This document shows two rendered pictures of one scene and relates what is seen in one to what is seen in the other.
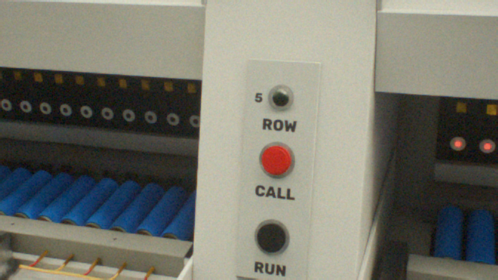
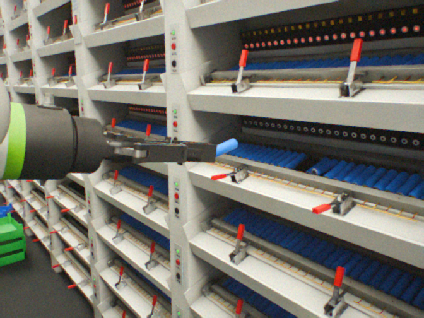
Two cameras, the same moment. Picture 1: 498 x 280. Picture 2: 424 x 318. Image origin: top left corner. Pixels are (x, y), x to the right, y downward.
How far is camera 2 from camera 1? 0.20 m
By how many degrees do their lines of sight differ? 35
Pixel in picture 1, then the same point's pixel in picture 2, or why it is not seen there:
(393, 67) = not seen: outside the picture
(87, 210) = (384, 183)
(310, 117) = not seen: outside the picture
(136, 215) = (408, 188)
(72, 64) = (385, 126)
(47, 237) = (368, 194)
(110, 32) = (404, 115)
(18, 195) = (353, 175)
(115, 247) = (399, 201)
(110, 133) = (394, 149)
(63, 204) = (373, 180)
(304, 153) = not seen: outside the picture
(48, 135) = (363, 147)
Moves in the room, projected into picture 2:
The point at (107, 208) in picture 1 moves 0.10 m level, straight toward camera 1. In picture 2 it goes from (394, 183) to (397, 200)
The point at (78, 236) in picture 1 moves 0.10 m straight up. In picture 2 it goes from (382, 195) to (387, 135)
